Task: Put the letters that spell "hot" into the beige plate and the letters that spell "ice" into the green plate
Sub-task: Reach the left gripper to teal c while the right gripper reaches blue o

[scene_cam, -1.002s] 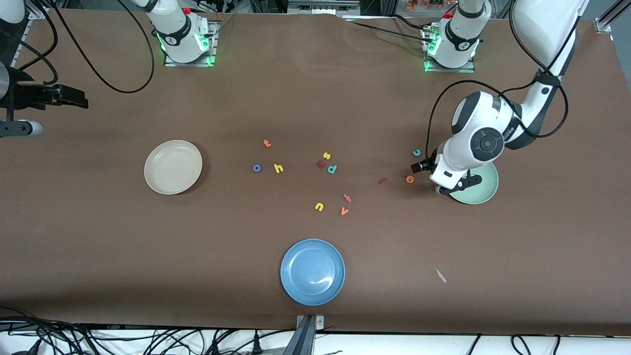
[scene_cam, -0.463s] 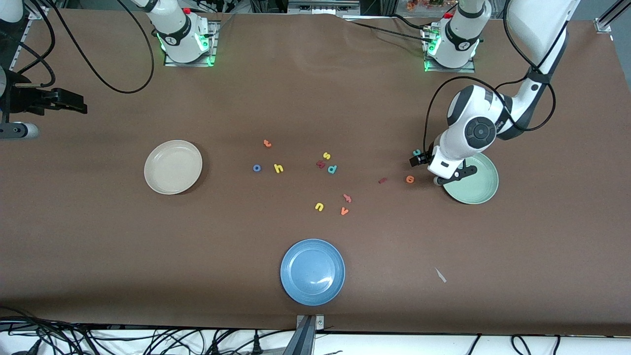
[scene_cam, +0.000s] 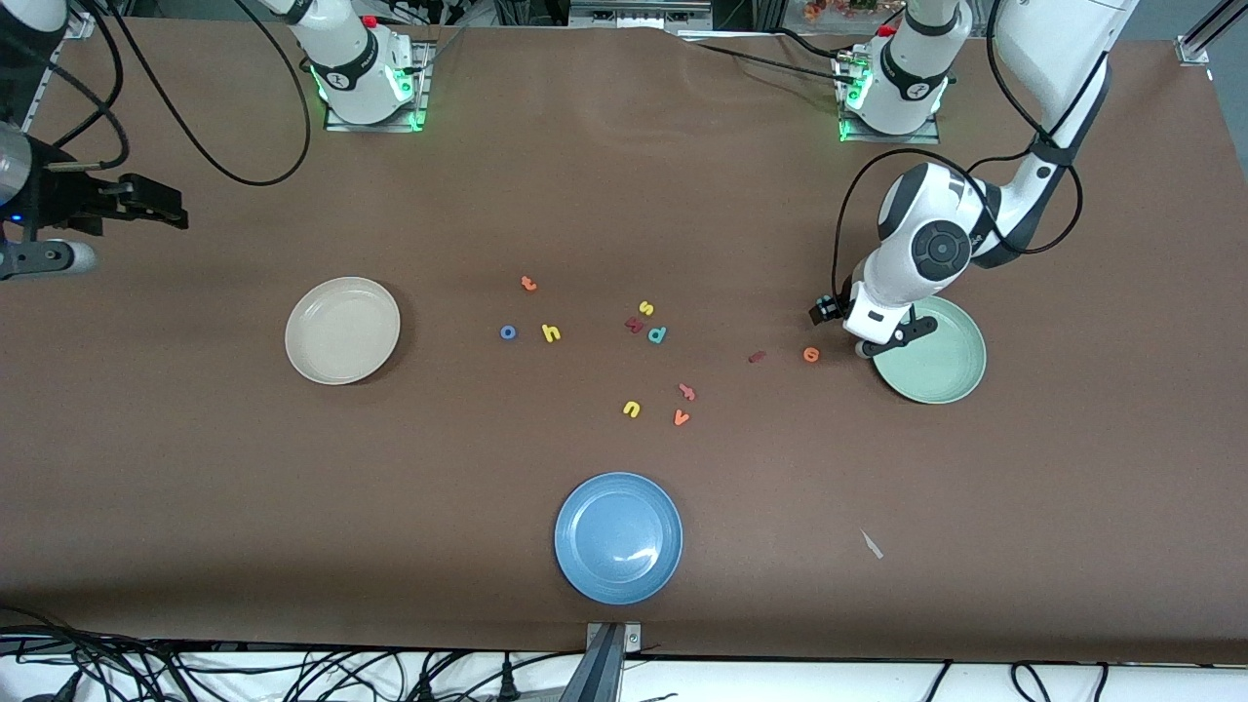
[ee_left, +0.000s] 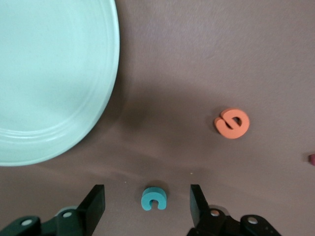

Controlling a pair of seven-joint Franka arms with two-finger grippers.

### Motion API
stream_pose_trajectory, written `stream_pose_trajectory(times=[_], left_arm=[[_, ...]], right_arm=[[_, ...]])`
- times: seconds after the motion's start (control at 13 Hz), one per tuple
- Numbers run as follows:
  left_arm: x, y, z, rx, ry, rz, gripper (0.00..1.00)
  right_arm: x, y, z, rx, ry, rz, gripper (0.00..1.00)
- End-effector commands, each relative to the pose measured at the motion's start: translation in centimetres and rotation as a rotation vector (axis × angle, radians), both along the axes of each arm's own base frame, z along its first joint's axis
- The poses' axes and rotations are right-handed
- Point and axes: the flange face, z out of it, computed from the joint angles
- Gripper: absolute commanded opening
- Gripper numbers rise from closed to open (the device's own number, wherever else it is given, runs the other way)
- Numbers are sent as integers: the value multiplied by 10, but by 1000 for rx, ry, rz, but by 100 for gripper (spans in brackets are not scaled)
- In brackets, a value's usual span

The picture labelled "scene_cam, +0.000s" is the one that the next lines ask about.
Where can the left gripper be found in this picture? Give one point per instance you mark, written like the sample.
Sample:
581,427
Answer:
830,309

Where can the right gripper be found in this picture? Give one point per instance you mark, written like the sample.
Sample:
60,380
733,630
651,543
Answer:
70,204

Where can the yellow foam letter h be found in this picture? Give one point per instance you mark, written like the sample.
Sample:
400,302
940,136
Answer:
546,333

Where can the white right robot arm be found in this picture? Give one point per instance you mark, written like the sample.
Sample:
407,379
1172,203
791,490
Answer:
356,73

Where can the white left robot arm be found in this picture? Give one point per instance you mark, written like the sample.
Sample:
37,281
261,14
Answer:
936,244

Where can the pale green round plate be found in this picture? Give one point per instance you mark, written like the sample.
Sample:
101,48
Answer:
936,375

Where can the beige round plate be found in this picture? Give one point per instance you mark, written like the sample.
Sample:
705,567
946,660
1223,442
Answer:
331,341

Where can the white paper scrap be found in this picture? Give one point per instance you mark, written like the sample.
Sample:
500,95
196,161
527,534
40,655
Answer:
872,545

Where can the brown table cover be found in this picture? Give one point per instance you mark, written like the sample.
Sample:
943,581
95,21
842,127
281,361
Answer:
195,487

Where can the orange flowers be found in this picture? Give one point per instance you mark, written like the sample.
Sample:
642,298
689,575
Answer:
829,10

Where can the blue round plate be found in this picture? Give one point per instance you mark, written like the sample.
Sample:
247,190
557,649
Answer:
618,536

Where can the black power plug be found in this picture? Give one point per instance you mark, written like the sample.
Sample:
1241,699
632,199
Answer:
507,682

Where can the aluminium frame rail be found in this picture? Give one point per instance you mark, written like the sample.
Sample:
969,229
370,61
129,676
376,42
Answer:
36,102
1204,39

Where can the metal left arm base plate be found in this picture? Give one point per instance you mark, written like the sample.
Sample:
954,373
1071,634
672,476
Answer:
892,138

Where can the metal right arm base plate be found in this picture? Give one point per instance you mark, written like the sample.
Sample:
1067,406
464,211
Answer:
422,97

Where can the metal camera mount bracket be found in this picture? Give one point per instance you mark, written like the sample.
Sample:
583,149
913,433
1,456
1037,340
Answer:
612,639

